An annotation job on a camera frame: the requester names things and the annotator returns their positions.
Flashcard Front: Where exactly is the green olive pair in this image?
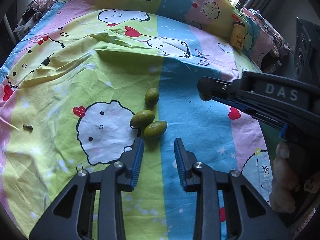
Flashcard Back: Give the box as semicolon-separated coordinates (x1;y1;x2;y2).
144;88;159;107
199;93;212;102

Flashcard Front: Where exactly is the person's right hand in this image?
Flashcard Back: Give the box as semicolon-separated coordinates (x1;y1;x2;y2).
269;141;320;214

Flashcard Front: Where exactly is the pile of pink clothes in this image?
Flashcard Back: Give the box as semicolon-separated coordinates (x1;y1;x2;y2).
241;8;291;67

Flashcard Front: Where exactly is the small yellow bear bottle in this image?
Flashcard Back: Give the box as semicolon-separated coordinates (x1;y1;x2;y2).
230;21;246;50

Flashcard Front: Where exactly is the small dark fruit stem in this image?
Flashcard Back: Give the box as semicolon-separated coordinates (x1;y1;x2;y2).
23;124;33;131

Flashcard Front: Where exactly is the green olive behind pear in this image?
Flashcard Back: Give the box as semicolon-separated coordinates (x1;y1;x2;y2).
144;121;168;139

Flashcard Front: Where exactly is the green olive near tomatoes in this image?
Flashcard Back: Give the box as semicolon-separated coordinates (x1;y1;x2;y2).
130;110;155;128

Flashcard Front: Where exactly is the colourful cartoon bed sheet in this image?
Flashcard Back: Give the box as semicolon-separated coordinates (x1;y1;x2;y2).
1;0;272;239

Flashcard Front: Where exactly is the pink cloth bundle left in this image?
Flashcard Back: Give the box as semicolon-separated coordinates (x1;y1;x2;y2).
31;0;55;12

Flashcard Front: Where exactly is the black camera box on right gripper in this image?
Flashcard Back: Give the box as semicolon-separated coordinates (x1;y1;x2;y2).
294;18;319;87

